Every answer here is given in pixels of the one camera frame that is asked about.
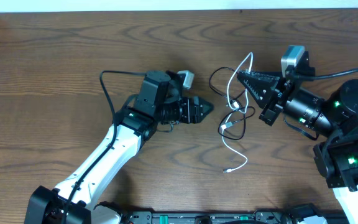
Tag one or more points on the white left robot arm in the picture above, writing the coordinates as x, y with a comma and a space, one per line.
73, 200

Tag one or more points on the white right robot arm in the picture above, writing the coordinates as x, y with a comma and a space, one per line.
335, 118

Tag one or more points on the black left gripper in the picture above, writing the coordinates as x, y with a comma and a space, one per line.
186, 110

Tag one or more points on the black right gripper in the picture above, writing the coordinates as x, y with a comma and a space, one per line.
280, 97

